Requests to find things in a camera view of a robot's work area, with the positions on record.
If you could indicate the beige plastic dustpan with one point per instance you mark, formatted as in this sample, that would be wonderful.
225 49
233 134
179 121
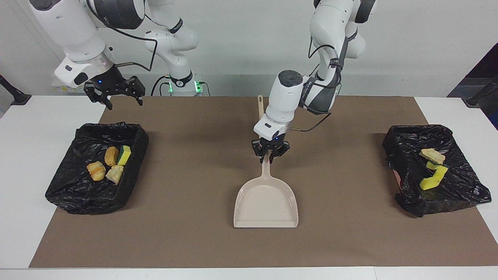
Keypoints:
266 202

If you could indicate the notched yellow sponge piece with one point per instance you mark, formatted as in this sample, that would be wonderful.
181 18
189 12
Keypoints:
432 181

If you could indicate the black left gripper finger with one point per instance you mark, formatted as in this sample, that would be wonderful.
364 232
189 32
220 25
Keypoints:
258 149
281 151

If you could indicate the striped croissant piece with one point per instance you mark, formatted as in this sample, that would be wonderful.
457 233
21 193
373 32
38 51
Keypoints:
96 171

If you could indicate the white wall socket box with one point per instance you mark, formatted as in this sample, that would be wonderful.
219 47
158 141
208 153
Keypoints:
66 89

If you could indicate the pale toast bread chunk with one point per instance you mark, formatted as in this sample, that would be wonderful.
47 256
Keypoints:
432 155

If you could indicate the right black bag bin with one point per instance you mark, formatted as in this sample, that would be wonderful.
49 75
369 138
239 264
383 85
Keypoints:
70 194

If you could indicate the brown table mat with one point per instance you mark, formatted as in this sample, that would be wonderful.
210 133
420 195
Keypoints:
249 249

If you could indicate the black stand leg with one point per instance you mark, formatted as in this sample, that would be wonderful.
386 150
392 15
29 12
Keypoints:
13 93
480 93

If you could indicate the beige hand brush black bristles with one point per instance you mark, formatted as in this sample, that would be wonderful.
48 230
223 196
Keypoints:
260 107

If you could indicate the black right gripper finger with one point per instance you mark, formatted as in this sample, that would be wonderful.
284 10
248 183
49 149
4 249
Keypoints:
137 88
97 95

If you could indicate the brown oblong bread roll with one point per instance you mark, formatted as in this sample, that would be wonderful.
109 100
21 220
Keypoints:
111 155

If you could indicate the pink bin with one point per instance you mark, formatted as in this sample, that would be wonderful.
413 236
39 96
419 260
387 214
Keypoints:
397 179

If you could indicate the black trash bag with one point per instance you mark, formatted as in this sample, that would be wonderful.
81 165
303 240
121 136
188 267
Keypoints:
467 186

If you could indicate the yellow green scrub sponge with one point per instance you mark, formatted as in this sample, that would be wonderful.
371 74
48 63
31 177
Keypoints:
124 155

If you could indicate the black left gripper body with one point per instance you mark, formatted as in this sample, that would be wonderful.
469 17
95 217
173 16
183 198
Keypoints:
272 144

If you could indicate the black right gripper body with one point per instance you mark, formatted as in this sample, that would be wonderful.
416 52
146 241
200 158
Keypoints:
109 82

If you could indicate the small yellow sponge wedge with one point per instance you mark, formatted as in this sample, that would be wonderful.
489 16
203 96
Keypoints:
433 166

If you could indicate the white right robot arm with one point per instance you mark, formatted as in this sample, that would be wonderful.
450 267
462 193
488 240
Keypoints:
70 31

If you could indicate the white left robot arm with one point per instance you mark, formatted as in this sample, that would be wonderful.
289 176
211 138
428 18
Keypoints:
284 97

